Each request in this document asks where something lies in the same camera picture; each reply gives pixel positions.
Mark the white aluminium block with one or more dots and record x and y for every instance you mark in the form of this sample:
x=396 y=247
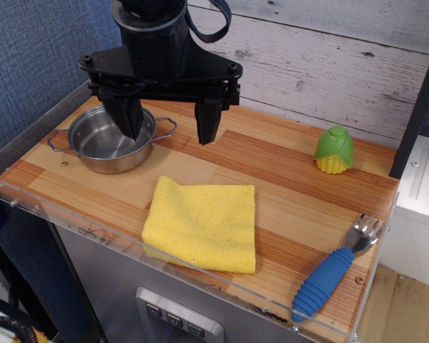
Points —
x=413 y=190

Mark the metal side rail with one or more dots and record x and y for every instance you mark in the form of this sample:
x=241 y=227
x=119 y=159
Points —
x=15 y=149

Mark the small steel pot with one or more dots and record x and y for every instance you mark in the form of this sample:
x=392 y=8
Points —
x=103 y=148

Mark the blue handled fork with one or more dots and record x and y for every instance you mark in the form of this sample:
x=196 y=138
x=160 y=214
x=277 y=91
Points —
x=322 y=282

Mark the black vertical post right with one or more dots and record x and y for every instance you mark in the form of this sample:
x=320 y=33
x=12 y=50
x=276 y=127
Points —
x=412 y=130

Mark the green and yellow toy corn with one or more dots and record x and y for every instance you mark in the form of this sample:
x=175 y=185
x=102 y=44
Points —
x=334 y=152

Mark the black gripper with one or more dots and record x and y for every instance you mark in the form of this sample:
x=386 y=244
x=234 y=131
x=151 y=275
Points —
x=159 y=59

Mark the clear acrylic front guard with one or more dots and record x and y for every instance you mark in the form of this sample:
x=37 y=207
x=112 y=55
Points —
x=103 y=218

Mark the silver button panel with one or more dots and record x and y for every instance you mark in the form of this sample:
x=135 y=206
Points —
x=165 y=320

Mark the yellow cloth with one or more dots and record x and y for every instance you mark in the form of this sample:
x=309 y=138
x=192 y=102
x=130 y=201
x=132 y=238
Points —
x=209 y=226

